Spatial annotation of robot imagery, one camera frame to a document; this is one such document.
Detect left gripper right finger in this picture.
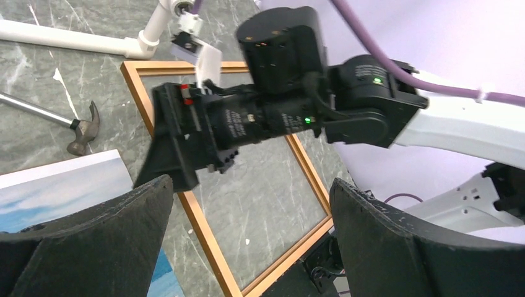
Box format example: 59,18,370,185
329,178,524,296

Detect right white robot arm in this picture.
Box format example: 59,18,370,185
135,6,524,233

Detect building photo print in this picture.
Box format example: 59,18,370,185
1,150,183,296

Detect brown wooden picture frame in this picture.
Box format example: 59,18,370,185
120,61,333,296

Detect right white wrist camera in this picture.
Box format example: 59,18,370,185
170,12,222,88

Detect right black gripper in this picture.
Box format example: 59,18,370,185
134,6,326,192

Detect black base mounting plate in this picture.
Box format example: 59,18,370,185
262,233,345,297

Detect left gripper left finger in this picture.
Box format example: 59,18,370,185
1,176,173,296

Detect white pvc pipe stand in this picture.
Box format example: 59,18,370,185
1,1,202,60

